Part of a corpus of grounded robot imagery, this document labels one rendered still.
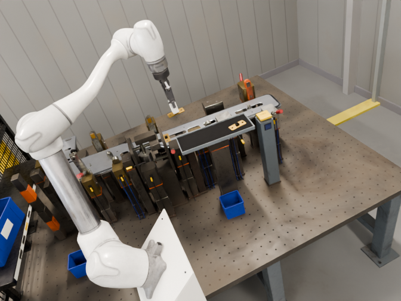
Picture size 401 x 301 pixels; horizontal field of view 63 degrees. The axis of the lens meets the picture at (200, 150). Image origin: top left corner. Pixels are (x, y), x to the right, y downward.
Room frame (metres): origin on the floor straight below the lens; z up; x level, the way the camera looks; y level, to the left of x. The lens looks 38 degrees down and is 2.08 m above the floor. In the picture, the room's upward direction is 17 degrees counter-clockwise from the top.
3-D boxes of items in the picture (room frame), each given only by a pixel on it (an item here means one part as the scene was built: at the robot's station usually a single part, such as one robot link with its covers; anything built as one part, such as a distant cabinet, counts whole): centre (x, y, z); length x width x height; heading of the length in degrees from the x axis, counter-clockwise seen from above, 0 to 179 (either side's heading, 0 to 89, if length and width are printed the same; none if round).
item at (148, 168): (1.27, 0.28, 0.89); 0.09 x 0.08 x 0.38; 6
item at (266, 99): (1.61, 0.15, 1.00); 1.38 x 0.22 x 0.02; 96
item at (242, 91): (1.86, -0.40, 0.88); 0.14 x 0.09 x 0.36; 6
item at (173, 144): (1.39, 0.12, 0.89); 0.12 x 0.07 x 0.38; 6
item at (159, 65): (1.40, 0.07, 1.53); 0.09 x 0.09 x 0.06
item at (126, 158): (1.36, 0.37, 0.91); 0.07 x 0.05 x 0.42; 6
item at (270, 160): (1.32, -0.35, 0.92); 0.08 x 0.08 x 0.44; 6
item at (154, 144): (1.39, 0.25, 0.94); 0.18 x 0.13 x 0.49; 96
